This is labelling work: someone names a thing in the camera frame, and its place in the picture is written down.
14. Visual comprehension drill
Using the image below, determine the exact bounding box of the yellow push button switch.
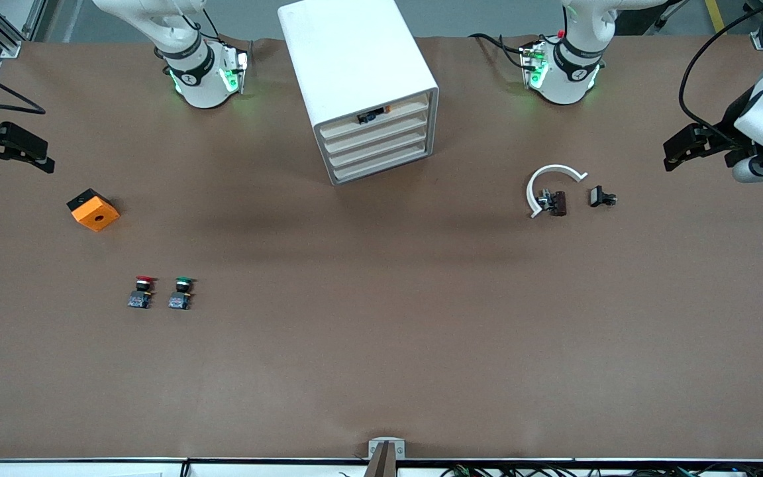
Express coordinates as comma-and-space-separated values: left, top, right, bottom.
356, 105, 393, 126

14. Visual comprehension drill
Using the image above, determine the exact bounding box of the orange box with hole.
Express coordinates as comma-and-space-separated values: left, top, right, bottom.
66, 188, 121, 233

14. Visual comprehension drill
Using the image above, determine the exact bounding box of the small black plastic part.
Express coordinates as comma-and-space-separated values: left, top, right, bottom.
588, 185, 619, 209

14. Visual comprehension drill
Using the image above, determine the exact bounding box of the dark brown small connector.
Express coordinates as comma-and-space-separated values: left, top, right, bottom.
536, 189, 568, 218

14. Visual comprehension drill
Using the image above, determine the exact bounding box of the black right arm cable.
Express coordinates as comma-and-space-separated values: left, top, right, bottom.
0, 56, 47, 117

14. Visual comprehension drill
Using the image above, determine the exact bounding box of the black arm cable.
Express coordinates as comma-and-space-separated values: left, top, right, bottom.
679, 0, 763, 143
0, 56, 47, 117

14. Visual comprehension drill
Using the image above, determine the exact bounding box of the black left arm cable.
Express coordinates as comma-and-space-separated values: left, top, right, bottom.
679, 0, 763, 143

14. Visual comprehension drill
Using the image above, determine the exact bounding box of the white curved plastic ring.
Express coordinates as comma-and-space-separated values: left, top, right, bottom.
526, 164, 589, 219

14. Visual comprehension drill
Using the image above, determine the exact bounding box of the red push button switch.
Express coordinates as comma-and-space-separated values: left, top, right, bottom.
127, 275, 158, 310

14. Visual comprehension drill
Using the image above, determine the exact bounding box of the green push button switch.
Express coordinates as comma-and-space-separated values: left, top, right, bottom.
168, 276, 197, 311

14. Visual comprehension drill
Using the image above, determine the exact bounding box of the black base power cable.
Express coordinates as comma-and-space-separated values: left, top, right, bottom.
470, 32, 529, 71

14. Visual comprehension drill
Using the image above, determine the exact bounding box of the white table edge rail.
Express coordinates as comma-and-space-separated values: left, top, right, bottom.
0, 457, 763, 477

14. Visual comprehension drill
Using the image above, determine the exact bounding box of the black cable tangle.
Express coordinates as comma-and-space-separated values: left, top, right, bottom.
440, 464, 763, 477

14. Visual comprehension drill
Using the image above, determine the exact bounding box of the grey metal table bracket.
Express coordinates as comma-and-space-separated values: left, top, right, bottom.
368, 438, 406, 477

